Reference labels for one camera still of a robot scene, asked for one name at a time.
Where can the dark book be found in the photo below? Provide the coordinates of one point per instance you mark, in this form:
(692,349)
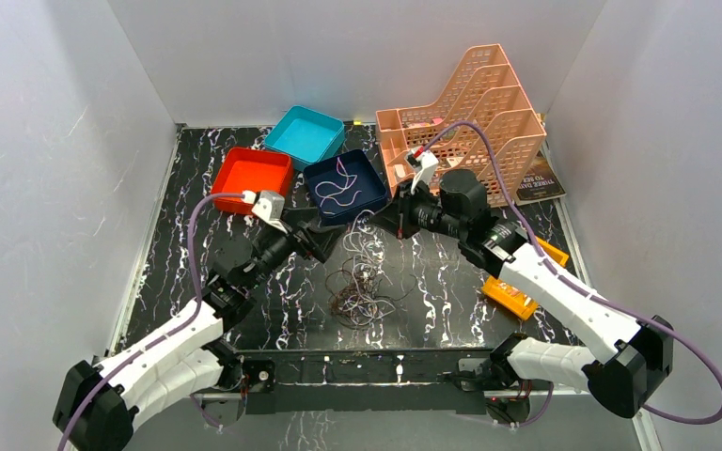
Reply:
(540,183)

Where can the peach plastic file organizer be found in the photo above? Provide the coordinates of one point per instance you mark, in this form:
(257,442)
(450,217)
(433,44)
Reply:
(482,121)

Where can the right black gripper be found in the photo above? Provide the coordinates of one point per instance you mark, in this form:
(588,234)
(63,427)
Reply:
(396,219)

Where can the teal square tray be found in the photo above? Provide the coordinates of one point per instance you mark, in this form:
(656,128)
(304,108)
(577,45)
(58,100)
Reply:
(307,136)

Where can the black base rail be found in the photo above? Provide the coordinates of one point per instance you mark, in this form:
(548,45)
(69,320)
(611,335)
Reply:
(391,380)

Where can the navy square tray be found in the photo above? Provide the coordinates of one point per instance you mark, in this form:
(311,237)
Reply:
(345,185)

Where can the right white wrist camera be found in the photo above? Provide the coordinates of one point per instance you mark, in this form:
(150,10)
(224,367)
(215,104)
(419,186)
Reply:
(424,163)

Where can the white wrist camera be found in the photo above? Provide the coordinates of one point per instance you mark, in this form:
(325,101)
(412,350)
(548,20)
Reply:
(268,207)
(424,163)

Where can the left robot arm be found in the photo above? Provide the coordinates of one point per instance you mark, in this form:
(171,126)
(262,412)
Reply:
(101,406)

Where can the red square tray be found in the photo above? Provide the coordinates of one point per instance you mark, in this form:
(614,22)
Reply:
(247,169)

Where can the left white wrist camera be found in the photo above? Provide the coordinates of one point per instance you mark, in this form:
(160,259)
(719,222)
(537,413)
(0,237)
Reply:
(268,207)

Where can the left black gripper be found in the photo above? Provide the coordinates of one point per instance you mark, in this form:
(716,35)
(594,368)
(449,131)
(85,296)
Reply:
(306,235)

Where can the yellow bin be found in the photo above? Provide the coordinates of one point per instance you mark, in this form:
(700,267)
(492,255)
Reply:
(514,300)

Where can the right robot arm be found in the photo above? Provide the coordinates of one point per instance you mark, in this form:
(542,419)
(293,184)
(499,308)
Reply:
(621,360)

